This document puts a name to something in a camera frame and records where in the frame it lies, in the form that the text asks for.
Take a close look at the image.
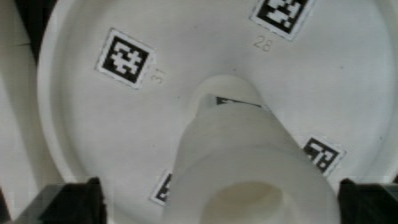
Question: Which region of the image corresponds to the white front border rail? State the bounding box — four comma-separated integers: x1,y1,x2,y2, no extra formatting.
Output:
0,0,63,220

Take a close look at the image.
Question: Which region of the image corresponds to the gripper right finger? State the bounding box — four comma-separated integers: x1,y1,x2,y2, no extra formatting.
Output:
338,179,398,224

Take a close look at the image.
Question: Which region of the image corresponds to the white cylindrical table leg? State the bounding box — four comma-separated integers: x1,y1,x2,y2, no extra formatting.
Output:
161,95,345,224

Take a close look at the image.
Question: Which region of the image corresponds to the white round table top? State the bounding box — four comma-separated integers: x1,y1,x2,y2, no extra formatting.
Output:
38,0,398,224

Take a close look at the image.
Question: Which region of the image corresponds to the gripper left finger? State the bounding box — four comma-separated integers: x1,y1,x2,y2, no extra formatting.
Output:
11,177,109,224

